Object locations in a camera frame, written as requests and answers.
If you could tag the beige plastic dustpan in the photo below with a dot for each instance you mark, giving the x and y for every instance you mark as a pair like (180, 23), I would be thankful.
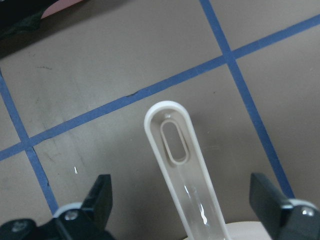
(172, 137)

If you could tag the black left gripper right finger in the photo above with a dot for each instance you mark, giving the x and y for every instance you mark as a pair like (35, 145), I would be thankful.
(269, 204)

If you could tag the black bag lined bin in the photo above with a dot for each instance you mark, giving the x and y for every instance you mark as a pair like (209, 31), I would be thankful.
(20, 16)

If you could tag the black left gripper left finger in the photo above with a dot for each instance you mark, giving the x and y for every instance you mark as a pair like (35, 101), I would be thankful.
(98, 203)

